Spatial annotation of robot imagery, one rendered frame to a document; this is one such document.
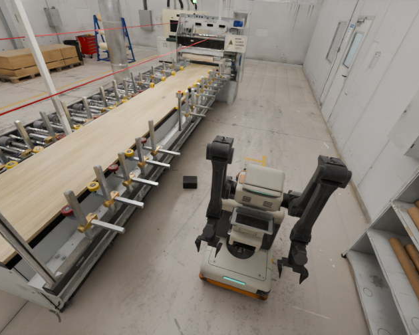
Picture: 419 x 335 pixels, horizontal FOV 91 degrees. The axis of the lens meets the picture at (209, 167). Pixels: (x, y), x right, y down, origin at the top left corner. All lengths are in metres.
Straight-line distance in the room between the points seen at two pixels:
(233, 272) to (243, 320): 0.40
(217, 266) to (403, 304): 1.32
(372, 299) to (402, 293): 0.40
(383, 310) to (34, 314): 2.88
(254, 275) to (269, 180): 1.08
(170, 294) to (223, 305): 0.48
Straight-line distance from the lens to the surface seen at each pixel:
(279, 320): 2.25
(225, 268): 1.98
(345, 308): 2.55
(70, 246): 1.89
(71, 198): 1.47
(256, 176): 1.12
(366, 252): 2.83
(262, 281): 2.00
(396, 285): 2.23
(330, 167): 0.86
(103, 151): 2.22
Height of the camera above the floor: 2.05
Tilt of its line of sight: 38 degrees down
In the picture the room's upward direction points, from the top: 5 degrees clockwise
